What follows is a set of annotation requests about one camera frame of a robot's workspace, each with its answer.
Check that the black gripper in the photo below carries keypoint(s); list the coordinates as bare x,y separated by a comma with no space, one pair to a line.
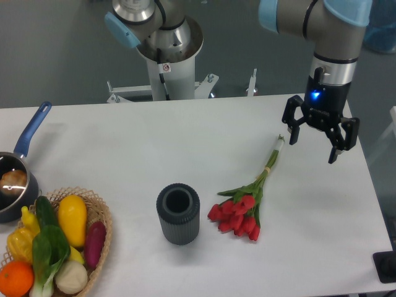
322,108

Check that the red tulip bouquet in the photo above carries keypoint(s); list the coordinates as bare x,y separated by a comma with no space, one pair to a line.
240,212

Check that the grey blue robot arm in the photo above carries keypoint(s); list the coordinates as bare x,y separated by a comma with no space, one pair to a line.
336,27

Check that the blue bin in background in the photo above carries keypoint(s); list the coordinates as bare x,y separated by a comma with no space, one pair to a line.
380,33

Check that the black device at edge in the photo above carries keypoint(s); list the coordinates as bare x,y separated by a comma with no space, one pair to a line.
385,266

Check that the dark grey ribbed vase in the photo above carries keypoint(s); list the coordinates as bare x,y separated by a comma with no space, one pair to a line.
178,209

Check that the purple eggplant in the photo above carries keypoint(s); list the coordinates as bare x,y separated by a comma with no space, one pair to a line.
94,243

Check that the yellow squash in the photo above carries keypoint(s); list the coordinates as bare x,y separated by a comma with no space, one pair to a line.
72,218

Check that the yellow banana tip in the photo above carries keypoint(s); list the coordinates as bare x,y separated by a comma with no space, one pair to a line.
76,255

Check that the dark green cucumber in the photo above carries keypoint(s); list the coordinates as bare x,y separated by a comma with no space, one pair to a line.
45,212

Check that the beige garlic bulb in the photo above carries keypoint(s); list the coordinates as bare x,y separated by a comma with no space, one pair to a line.
71,278

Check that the green bok choy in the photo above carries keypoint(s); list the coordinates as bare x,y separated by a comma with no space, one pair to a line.
50,249

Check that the small yellow pepper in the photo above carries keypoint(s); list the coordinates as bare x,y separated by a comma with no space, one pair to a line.
30,221

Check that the brown bread roll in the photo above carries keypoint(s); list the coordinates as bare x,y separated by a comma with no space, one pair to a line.
13,183

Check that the yellow bell pepper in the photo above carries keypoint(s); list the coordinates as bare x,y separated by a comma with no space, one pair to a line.
19,244

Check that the orange fruit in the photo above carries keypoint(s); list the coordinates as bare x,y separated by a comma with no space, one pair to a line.
16,278

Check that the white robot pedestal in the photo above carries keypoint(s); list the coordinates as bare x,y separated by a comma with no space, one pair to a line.
171,60

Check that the blue handled saucepan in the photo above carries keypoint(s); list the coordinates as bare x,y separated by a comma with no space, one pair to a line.
11,206

